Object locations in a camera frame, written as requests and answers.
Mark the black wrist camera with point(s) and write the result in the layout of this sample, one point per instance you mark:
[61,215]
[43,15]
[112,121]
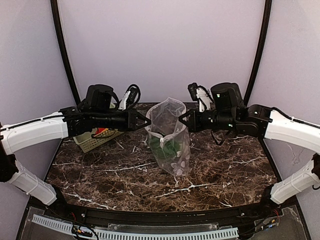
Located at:
[130,98]
[200,94]

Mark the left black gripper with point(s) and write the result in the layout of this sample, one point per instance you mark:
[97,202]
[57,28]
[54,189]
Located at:
[132,121]

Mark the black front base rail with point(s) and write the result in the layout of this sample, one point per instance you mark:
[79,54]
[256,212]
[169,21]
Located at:
[233,216]

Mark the beige perforated plastic basket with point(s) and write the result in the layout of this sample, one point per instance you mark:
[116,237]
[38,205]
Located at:
[88,141]

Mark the right black frame post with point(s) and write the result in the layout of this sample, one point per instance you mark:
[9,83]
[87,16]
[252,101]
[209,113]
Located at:
[259,50]

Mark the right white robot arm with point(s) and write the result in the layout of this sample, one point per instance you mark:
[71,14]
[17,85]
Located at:
[270,123]

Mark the red pepper toy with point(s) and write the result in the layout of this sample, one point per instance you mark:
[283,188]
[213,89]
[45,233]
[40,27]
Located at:
[100,130]

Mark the clear zip top bag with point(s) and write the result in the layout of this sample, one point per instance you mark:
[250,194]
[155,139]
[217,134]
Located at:
[165,124]

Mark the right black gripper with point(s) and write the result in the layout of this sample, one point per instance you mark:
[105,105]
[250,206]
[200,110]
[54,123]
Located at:
[196,120]

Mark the black frame post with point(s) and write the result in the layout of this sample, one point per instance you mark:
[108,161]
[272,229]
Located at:
[259,50]
[63,50]

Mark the white slotted cable duct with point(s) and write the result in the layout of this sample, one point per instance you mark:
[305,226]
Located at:
[131,232]

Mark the white bok choy toy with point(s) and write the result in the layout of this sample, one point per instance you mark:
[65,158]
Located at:
[164,150]

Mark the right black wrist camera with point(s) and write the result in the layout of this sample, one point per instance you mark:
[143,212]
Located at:
[200,94]

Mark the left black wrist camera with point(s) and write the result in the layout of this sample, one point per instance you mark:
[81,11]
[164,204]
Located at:
[130,98]

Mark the left black frame post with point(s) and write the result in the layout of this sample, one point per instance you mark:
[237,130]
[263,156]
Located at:
[63,50]

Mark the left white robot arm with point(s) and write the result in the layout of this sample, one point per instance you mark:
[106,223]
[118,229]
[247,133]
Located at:
[14,137]

